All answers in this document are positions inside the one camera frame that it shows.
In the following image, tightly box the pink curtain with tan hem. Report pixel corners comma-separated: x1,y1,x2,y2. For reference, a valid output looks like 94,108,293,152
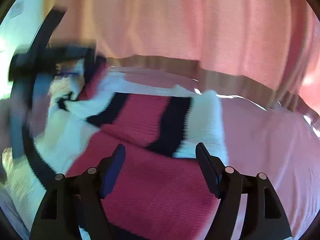
43,0,319,122

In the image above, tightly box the white red navy knit sweater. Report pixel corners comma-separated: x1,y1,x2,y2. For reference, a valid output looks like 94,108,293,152
2,55,230,240

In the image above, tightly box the pink bed blanket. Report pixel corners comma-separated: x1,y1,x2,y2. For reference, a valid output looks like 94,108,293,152
0,65,320,240

